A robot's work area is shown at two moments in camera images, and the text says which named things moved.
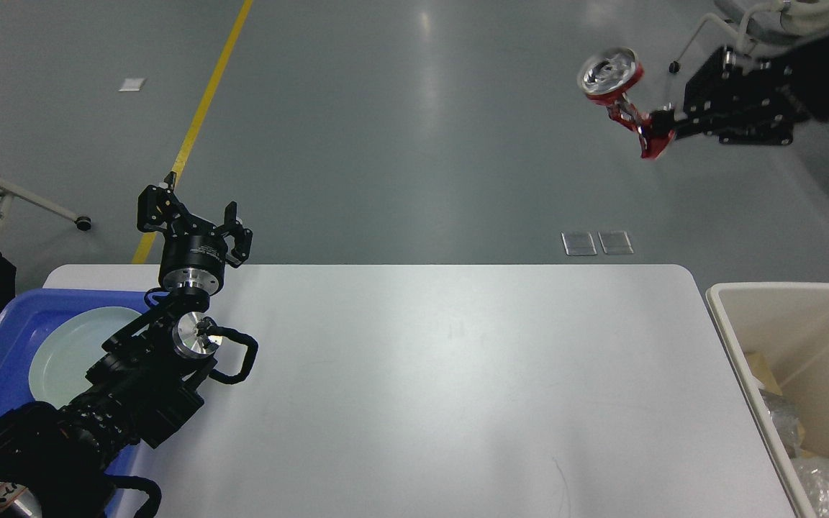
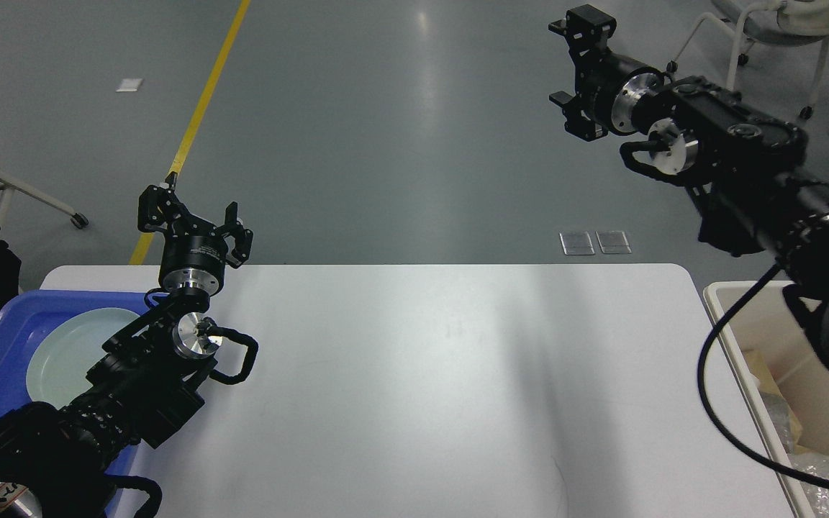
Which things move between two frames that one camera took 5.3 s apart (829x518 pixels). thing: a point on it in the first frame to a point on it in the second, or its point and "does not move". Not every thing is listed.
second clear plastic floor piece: [578, 243] does not move
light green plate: [67, 351] does not move
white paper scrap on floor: [132, 84] does not move
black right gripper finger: [763, 135] to [587, 29]
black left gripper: [193, 254] does not move
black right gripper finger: [723, 98] to [576, 122]
